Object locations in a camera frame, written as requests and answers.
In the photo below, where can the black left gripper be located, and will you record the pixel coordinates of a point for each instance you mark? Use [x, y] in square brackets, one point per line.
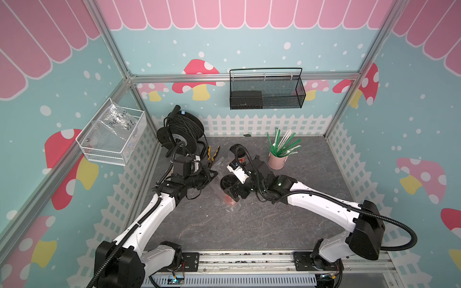
[207, 178]

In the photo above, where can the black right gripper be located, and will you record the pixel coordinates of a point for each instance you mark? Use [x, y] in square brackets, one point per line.
[237, 184]

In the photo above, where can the red cartoon milk tea cup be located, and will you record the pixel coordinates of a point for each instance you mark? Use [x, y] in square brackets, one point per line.
[241, 154]

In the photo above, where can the clear plastic carrier bag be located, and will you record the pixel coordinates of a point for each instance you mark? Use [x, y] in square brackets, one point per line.
[220, 166]

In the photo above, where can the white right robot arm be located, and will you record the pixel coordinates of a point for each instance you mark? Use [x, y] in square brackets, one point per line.
[363, 225]

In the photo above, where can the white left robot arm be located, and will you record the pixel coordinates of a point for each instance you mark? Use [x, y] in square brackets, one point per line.
[123, 262]

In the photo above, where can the yellow black pliers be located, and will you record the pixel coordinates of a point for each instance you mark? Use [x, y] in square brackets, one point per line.
[212, 154]

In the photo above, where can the pink straw holder cup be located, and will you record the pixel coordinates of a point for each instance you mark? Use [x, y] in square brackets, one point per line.
[276, 163]

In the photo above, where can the green and white straws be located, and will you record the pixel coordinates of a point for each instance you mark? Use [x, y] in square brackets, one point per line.
[283, 146]

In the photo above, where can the black box in basket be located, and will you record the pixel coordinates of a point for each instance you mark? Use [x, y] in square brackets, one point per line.
[241, 100]

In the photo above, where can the clear bag in basket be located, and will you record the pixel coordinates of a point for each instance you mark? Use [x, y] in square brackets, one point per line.
[117, 122]

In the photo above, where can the black cable reel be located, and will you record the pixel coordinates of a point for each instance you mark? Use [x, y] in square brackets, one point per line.
[181, 126]

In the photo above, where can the white wire wall basket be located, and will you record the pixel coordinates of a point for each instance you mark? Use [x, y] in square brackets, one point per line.
[101, 148]

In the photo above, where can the black mesh wall basket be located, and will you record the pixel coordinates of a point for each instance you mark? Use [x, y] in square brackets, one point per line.
[282, 88]

